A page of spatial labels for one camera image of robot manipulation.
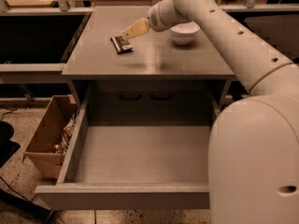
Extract grey open top drawer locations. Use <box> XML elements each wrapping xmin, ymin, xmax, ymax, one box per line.
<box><xmin>36</xmin><ymin>91</ymin><xmax>211</xmax><ymax>210</ymax></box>

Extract black drawer handle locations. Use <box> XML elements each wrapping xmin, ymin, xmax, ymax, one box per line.
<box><xmin>119</xmin><ymin>91</ymin><xmax>141</xmax><ymax>101</ymax></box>
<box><xmin>150</xmin><ymin>91</ymin><xmax>172</xmax><ymax>100</ymax></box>

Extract black left drawer handle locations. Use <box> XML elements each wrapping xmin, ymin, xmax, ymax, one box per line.
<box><xmin>119</xmin><ymin>91</ymin><xmax>141</xmax><ymax>101</ymax></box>

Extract brown cardboard box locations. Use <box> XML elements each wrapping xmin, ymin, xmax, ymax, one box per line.
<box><xmin>24</xmin><ymin>95</ymin><xmax>77</xmax><ymax>178</ymax></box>

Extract grey cabinet with top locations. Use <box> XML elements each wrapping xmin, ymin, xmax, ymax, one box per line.
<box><xmin>63</xmin><ymin>7</ymin><xmax>234</xmax><ymax>113</ymax></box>

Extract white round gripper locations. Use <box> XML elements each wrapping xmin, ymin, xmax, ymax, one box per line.
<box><xmin>122</xmin><ymin>0</ymin><xmax>190</xmax><ymax>39</ymax></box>

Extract black right drawer handle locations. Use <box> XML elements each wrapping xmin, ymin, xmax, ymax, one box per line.
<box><xmin>150</xmin><ymin>91</ymin><xmax>172</xmax><ymax>100</ymax></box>

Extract dark chocolate rxbar wrapper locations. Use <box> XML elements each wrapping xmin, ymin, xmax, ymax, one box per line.
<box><xmin>110</xmin><ymin>36</ymin><xmax>133</xmax><ymax>54</ymax></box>

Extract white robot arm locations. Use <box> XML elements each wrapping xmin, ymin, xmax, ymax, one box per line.
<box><xmin>124</xmin><ymin>0</ymin><xmax>299</xmax><ymax>224</ymax></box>

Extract tangled cables in box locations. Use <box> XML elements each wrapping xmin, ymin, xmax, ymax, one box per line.
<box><xmin>59</xmin><ymin>110</ymin><xmax>78</xmax><ymax>156</ymax></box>

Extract white ceramic bowl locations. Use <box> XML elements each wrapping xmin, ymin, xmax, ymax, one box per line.
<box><xmin>170</xmin><ymin>21</ymin><xmax>200</xmax><ymax>45</ymax></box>

